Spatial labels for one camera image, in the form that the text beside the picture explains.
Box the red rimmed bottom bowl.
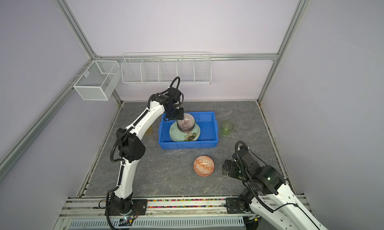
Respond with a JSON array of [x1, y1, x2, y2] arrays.
[[177, 113, 196, 133]]

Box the green flower plate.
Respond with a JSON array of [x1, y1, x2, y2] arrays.
[[169, 122, 201, 142]]

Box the green glass cup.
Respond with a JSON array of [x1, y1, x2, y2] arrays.
[[221, 120, 234, 137]]

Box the blue plastic bin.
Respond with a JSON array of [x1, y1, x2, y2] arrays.
[[158, 112, 219, 150]]

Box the amber glass cup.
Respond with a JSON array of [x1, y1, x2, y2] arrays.
[[145, 126, 153, 136]]

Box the white wire rack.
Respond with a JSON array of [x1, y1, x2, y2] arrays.
[[121, 52, 212, 85]]

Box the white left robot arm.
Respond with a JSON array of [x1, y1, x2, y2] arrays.
[[106, 76, 184, 220]]

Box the blue white patterned bowl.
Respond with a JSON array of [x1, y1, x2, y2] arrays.
[[193, 156, 215, 177]]

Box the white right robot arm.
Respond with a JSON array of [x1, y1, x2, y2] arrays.
[[222, 141, 326, 230]]

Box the white mesh basket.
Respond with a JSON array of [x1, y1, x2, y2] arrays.
[[74, 60, 122, 101]]

